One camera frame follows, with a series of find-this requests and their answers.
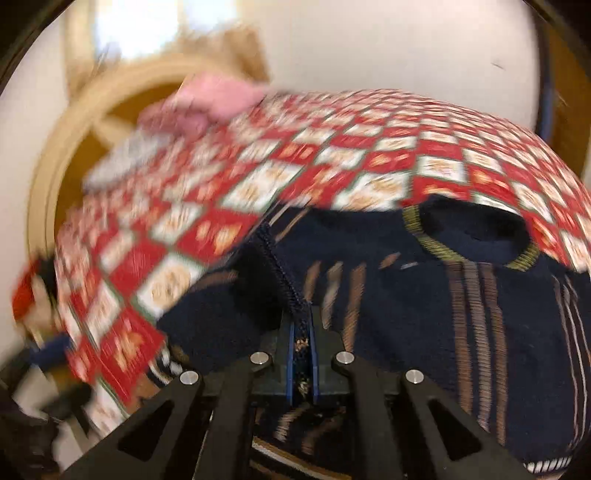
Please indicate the grey patterned pillow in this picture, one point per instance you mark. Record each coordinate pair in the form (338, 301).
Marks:
(122, 161)

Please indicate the pink folded cloth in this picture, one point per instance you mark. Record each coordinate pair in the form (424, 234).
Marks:
(207, 104)

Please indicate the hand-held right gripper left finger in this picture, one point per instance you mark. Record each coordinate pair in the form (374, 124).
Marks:
(291, 364)

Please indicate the red checkered printed blanket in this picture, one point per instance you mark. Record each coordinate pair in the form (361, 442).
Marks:
(323, 152)

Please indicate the cream and brown headboard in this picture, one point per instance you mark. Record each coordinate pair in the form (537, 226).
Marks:
(69, 138)

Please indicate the navy knitted sweater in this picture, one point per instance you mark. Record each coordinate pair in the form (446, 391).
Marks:
(415, 304)

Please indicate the brown wooden frame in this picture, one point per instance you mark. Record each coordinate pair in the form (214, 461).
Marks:
(556, 69)

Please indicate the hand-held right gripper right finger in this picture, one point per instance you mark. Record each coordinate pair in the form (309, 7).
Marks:
(315, 364)

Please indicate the beige patterned curtain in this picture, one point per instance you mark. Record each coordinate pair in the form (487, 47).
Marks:
(231, 50)

